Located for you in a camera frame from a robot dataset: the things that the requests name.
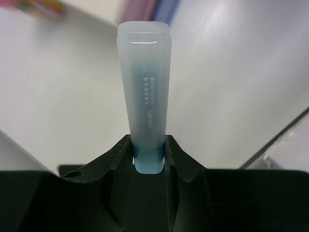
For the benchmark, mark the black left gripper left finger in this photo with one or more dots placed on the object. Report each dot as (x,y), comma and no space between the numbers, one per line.
(89,198)

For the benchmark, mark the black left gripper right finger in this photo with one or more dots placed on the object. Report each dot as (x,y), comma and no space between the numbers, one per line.
(237,200)

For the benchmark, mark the light blue highlighter pen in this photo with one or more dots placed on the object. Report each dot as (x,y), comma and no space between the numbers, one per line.
(144,49)

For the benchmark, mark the white drawer organizer box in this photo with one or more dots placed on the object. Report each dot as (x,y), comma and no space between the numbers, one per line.
(149,10)

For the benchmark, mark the colourful box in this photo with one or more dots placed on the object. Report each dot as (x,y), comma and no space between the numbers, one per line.
(48,8)

